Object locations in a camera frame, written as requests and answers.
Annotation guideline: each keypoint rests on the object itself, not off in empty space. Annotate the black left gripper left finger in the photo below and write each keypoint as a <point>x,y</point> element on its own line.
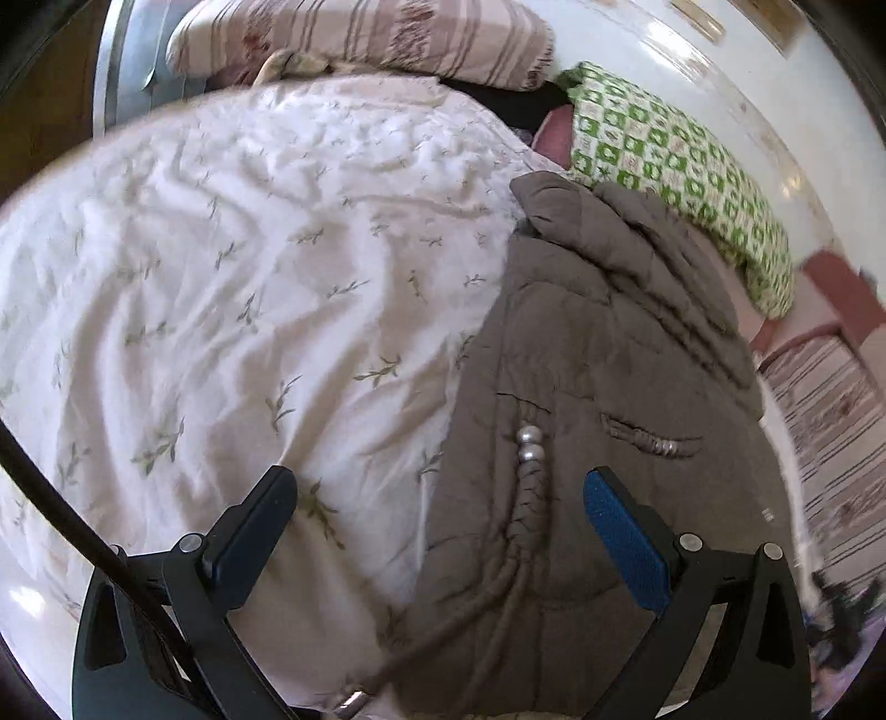
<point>124,669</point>

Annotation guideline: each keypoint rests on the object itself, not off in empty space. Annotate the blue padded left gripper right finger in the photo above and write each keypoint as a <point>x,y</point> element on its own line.
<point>758,666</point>

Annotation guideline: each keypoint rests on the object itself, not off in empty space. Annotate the olive quilted hooded jacket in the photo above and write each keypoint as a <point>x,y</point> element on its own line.
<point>612,343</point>

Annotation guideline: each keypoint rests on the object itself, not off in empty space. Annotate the striped floral pillow right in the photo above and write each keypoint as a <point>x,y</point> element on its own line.
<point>825,416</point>

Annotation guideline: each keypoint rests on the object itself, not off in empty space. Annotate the pink red headboard cushion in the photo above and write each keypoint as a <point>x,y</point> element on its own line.
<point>831,299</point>

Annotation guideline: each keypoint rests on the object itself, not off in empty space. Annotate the white floral bed quilt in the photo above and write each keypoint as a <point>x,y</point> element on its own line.
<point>290,275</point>

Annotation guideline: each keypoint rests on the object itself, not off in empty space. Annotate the green white patterned blanket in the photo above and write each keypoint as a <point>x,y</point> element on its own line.
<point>624,134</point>

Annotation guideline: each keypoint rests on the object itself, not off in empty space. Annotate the black garment behind pillows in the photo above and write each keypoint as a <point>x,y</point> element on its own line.
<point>522,111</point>

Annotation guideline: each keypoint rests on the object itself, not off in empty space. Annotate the stained glass window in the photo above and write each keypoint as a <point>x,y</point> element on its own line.
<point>132,77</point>

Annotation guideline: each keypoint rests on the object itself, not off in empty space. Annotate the dark wooden wardrobe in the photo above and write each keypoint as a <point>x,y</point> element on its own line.
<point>49,56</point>

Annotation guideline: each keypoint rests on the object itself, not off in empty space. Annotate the striped floral pillow at window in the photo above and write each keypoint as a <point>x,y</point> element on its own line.
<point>500,44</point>

